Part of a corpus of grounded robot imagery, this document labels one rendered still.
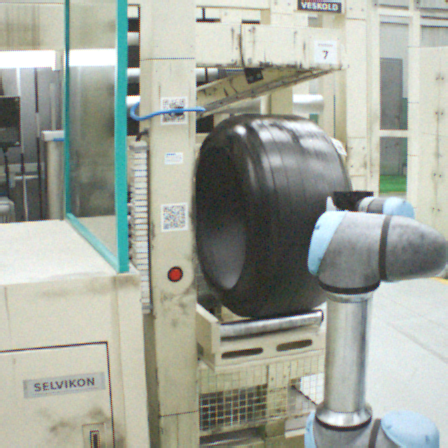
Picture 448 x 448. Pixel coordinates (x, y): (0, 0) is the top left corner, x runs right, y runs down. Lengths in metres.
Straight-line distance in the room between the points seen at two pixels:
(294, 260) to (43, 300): 0.89
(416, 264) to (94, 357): 0.58
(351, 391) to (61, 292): 0.57
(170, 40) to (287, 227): 0.59
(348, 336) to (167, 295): 0.84
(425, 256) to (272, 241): 0.73
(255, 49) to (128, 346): 1.31
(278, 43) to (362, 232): 1.24
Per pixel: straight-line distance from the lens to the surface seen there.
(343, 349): 1.36
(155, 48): 1.98
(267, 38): 2.39
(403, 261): 1.26
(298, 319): 2.17
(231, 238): 2.47
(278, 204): 1.92
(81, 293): 1.25
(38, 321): 1.26
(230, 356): 2.13
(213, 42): 2.32
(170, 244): 2.04
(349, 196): 1.83
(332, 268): 1.29
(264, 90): 2.53
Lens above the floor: 1.59
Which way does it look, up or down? 11 degrees down
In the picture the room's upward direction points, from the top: straight up
